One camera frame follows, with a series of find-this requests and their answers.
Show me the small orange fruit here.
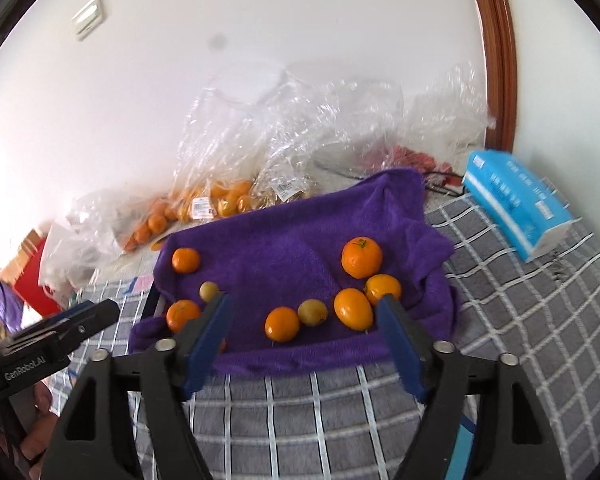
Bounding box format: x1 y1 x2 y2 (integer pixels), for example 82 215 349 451
364 274 402 307

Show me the large orange mandarin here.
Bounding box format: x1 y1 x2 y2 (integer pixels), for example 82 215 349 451
166 299 201 334
171 247 201 274

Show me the person's left hand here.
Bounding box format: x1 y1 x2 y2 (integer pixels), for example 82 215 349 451
0 382 58 479

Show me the blue tissue pack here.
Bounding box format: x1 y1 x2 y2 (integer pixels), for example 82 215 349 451
463 150 573 262

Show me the purple towel lined tray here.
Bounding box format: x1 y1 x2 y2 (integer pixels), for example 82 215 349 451
154 169 460 378

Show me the clear bag of kumquats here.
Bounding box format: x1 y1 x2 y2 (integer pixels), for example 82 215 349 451
170 82 328 223

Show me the oval orange kumquat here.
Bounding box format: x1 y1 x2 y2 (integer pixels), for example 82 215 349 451
334 288 374 332

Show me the small orange tangerine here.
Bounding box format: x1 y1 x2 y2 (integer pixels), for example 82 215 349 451
341 236 382 280

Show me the red paper shopping bag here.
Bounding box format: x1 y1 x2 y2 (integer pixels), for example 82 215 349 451
0 230 61 318

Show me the white wall switch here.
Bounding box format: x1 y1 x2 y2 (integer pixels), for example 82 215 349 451
71 0 105 41

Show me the clear bag of tangerines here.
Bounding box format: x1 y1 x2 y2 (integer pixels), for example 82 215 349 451
66 190 174 257

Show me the large crumpled clear bag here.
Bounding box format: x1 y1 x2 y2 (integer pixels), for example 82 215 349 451
262 63 495 179

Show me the pale yellow round fruit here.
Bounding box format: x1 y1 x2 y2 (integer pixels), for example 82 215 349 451
297 299 328 327

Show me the brown wooden door frame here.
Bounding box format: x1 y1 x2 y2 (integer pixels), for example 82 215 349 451
476 0 518 153

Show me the grey checked table cloth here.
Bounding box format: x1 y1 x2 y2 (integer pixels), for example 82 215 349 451
49 194 600 480

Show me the yellow-green round fruit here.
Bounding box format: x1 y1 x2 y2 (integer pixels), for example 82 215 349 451
198 281 220 304

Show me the white plastic shopping bag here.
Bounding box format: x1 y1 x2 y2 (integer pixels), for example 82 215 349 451
38 217 120 304

